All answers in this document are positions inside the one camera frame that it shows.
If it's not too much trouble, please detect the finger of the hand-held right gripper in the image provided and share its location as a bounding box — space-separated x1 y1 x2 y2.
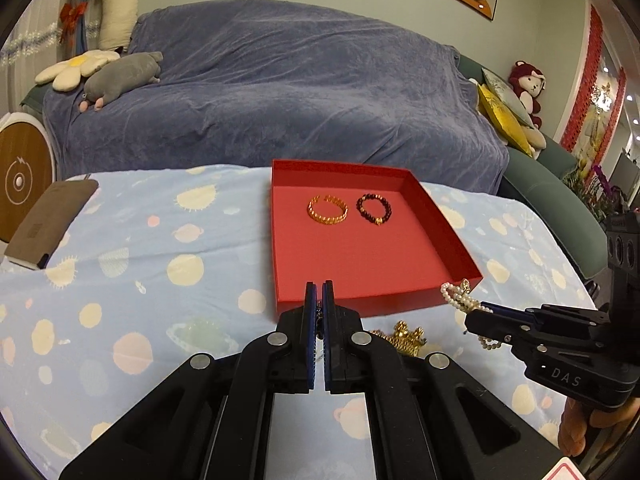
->
464 311 538 361
480 302 551 328

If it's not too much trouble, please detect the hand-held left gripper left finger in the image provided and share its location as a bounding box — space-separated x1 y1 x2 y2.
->
59 281 321 480

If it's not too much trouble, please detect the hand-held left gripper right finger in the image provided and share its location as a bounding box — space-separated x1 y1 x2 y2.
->
322 280 593 480

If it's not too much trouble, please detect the black clover gold necklace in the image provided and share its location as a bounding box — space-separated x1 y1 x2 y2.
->
314 302 326 361

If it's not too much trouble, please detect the white pearl bracelet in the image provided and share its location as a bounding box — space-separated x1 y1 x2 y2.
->
440 279 503 352

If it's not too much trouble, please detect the red shallow box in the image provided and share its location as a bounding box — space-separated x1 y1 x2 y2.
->
271 159 484 318

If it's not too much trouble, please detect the gold link watch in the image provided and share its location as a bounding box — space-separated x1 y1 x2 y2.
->
370 321 428 358

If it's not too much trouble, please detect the person's right hand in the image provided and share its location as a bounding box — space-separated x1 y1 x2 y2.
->
557 395 640 461

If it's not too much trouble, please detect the red and white card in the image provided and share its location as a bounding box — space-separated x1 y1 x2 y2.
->
532 455 576 480

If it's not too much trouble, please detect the green sofa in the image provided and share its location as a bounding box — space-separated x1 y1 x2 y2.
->
20 55 608 281

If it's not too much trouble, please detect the plant with purple flowers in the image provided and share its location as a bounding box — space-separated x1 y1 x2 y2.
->
570 160 631 226

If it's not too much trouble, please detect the planet print blue tablecloth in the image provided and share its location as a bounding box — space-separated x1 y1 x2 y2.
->
0 162 601 480

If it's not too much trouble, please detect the cream cushion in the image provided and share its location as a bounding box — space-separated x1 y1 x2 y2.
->
520 127 548 153

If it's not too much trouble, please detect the gold cushion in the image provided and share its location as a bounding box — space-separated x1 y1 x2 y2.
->
476 82 535 157

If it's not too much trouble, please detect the silver cushion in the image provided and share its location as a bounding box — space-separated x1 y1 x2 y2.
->
481 66 535 128

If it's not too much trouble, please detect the red monkey plush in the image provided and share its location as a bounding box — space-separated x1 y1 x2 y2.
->
508 61 547 131

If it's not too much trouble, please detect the blue velvet sofa blanket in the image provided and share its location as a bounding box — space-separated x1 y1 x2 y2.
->
42 0 510 196

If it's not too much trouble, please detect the brown notebook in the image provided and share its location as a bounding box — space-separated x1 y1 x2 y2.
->
4 178 99 271

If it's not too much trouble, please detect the red paper garland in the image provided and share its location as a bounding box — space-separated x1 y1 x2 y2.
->
560 2 628 153

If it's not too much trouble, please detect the grey plush animal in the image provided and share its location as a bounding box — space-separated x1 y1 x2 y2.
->
80 51 164 112

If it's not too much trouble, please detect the cream flower pillow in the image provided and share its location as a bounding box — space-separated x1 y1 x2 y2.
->
34 50 122 92

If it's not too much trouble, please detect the white alpaca plush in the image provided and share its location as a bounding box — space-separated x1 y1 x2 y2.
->
95 0 140 52

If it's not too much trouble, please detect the red bow tieback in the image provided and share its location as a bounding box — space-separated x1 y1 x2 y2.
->
59 2 88 28

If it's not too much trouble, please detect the white curtain with sparkly trim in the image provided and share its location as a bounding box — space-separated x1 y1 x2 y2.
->
0 22 68 63

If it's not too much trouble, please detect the gold chain cuff bracelet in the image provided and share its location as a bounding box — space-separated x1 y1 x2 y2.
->
306 194 349 226

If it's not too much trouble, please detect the dark bead bracelet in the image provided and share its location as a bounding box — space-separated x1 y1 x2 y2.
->
355 194 392 226

